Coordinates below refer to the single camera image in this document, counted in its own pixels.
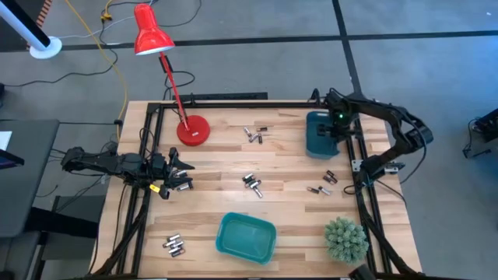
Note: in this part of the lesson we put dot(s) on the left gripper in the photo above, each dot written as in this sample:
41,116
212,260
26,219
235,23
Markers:
159,167

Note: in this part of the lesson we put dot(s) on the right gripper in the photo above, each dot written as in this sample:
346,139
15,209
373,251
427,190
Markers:
340,120

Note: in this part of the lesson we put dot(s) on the blue plastic bin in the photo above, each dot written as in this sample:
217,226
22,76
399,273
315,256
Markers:
317,144

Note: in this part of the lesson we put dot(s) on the black copper battery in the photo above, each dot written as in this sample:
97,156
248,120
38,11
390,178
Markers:
260,138
328,180
262,128
312,190
333,174
330,177

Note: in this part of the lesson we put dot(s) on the green plastic bin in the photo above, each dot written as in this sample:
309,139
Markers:
245,239

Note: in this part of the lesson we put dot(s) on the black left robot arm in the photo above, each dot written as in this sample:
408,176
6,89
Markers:
97,161

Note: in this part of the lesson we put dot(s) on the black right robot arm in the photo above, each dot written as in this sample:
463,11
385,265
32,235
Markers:
404,136

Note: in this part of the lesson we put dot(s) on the green artificial plant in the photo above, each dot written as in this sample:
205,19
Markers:
346,241

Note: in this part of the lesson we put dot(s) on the red desk lamp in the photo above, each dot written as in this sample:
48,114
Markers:
149,35

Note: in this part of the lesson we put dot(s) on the grey desk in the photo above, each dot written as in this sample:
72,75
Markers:
27,186

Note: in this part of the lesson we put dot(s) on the black equipment box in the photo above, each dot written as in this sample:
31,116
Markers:
488,126

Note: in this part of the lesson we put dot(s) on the white paper sheet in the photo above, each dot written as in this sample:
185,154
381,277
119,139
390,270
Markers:
4,140

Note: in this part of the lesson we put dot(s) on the white pole stand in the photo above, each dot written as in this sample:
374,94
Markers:
46,48

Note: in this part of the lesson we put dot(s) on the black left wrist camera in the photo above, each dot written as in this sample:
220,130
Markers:
164,193

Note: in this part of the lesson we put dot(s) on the black aluminium table frame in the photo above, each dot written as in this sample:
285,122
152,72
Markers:
233,104

